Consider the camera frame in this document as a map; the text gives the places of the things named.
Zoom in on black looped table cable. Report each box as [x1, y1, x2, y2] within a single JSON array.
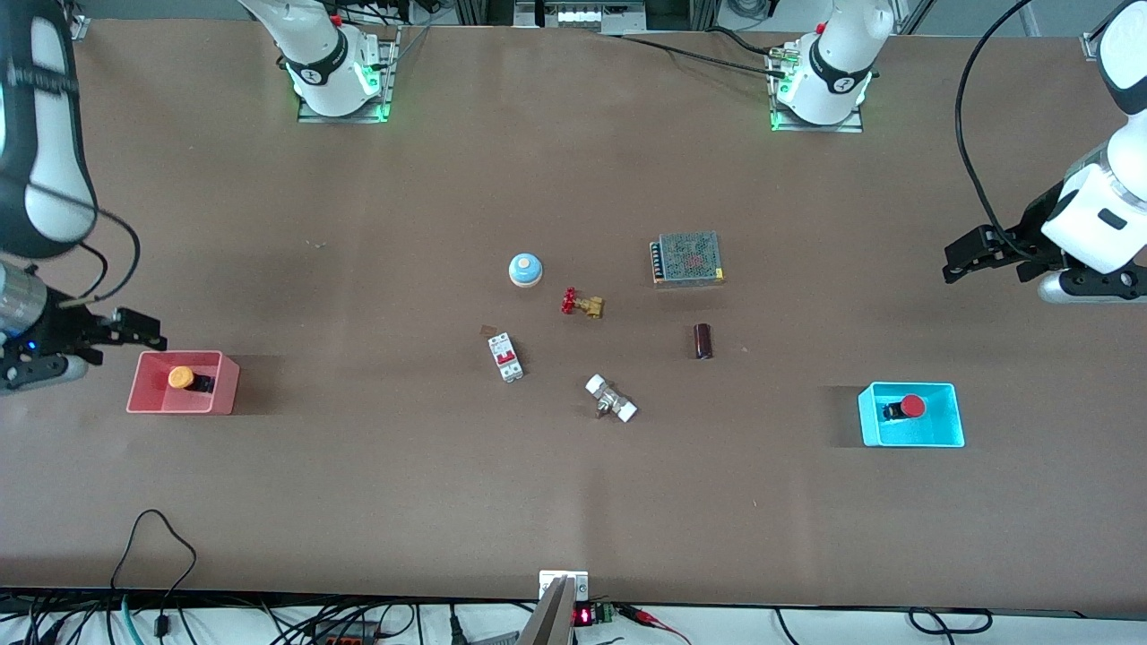
[[109, 508, 199, 645]]

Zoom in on white power strip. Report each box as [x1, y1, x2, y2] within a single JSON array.
[[514, 0, 649, 36]]

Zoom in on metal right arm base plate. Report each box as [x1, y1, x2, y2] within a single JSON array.
[[297, 24, 398, 125]]

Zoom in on metal mesh power supply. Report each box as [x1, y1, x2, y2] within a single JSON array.
[[649, 230, 728, 288]]

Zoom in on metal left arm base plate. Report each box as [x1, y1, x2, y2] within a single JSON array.
[[768, 40, 867, 134]]

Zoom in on brass valve red handle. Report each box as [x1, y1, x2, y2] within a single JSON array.
[[560, 286, 607, 321]]

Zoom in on black cable to arm base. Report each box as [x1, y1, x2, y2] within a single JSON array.
[[617, 27, 795, 78]]

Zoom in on white red circuit breaker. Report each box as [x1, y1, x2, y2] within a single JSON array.
[[487, 331, 526, 384]]

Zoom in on black flat loop cable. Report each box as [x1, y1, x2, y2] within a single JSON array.
[[907, 606, 995, 636]]

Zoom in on white mount bracket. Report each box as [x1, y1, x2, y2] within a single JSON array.
[[538, 569, 591, 602]]

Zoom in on pink plastic box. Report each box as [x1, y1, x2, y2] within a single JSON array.
[[125, 349, 241, 417]]

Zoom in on teal cable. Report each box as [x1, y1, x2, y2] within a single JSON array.
[[118, 592, 147, 645]]

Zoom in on red clip lead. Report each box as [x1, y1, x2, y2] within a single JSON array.
[[622, 604, 694, 645]]

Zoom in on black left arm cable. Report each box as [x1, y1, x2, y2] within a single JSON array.
[[954, 0, 1037, 257]]

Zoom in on white metal pipe fitting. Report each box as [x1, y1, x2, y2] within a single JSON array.
[[583, 373, 640, 425]]

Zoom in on grey camera mount bar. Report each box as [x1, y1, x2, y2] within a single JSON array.
[[517, 575, 577, 645]]

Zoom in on yellow push button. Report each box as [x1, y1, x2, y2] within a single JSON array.
[[167, 365, 217, 396]]

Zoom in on cyan plastic box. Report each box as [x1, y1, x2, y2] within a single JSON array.
[[857, 381, 967, 449]]

